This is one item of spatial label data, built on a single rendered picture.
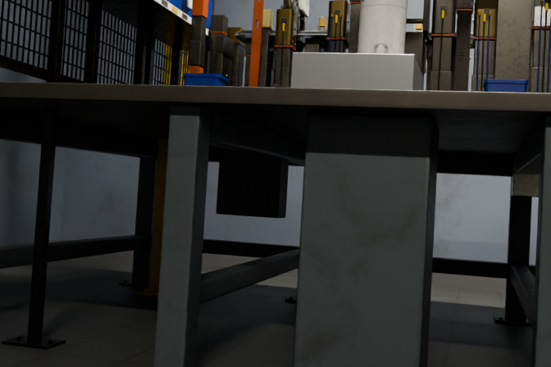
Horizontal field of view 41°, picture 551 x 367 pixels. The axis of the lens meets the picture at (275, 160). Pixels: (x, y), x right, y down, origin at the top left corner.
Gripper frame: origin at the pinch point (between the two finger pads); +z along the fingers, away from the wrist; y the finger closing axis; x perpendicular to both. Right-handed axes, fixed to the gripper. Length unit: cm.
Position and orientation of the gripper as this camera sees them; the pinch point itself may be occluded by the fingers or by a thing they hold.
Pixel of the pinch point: (298, 29)
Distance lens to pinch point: 260.4
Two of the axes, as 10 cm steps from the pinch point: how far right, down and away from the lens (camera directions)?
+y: 2.4, 0.6, 9.7
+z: -0.6, 10.0, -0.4
